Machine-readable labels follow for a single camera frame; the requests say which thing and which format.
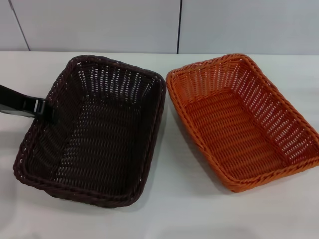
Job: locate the dark brown woven basket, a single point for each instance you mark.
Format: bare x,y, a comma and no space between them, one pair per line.
99,129

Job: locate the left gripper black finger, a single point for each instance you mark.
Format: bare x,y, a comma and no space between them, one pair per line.
22,99
15,113

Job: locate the orange woven basket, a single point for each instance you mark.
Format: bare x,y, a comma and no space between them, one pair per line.
244,124

